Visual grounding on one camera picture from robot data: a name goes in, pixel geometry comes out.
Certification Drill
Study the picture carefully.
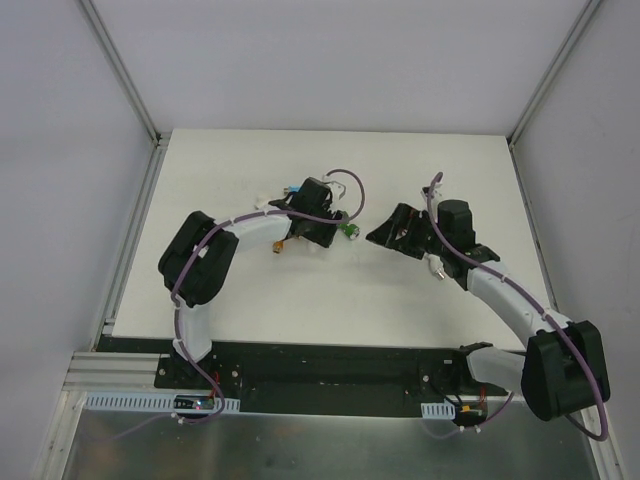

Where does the white faucet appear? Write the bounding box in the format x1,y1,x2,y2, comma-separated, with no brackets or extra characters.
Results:
427,254,446,281

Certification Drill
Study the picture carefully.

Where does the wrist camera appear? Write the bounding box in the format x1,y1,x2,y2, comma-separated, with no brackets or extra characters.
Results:
421,184,444,209
322,176,347,207

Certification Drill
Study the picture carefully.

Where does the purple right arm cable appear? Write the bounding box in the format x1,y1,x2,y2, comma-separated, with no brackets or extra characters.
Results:
424,171,611,442

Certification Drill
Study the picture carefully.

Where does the yellow faucet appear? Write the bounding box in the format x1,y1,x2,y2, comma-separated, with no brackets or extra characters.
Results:
272,238,289,254

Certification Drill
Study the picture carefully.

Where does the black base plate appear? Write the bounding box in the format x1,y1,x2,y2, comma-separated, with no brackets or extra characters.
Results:
97,337,507,418

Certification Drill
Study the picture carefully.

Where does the white cable duct right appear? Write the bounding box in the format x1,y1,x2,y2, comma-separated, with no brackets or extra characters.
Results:
420,402,456,421

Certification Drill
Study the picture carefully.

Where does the second white elbow fitting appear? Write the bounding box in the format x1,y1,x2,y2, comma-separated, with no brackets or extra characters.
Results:
254,197,272,210

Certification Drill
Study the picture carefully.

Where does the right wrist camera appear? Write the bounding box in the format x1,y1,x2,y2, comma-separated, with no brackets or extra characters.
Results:
421,184,444,209

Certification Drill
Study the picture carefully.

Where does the green faucet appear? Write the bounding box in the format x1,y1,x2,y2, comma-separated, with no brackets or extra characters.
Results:
338,223,360,241

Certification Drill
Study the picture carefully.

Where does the white cable duct left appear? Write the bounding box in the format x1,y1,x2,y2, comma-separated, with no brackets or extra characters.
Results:
84,392,241,415

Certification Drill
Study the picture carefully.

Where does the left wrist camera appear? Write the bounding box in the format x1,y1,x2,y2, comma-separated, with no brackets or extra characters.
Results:
322,176,347,207

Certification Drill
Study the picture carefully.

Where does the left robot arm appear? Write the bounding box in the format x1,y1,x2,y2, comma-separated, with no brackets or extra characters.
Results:
158,177,353,389

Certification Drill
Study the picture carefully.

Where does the aluminium frame post right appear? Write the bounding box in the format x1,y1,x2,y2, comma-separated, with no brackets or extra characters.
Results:
506,0,606,151

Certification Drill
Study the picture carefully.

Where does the white cable duct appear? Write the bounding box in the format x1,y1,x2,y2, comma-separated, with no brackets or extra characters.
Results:
420,402,456,421
84,392,241,415

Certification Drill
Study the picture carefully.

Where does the aluminium frame post left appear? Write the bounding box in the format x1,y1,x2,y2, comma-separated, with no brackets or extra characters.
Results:
74,0,171,146

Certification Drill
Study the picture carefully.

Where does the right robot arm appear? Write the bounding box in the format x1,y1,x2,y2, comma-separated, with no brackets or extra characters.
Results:
366,200,611,421

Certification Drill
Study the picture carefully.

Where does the aluminium frame post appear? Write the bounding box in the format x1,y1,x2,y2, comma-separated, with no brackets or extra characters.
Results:
74,0,171,146
506,0,606,151

